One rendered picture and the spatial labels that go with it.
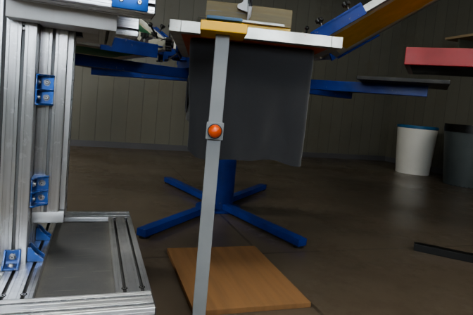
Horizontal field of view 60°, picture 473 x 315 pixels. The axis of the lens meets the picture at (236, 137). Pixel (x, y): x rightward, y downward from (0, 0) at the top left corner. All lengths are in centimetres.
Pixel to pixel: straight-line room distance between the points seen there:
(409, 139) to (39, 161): 524
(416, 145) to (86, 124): 442
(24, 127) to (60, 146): 12
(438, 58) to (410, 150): 380
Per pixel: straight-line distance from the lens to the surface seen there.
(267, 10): 176
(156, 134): 585
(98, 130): 579
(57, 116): 131
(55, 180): 133
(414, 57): 232
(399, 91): 250
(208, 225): 124
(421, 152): 604
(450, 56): 232
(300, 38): 143
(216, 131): 114
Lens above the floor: 73
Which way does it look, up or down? 5 degrees down
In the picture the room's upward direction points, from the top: 5 degrees clockwise
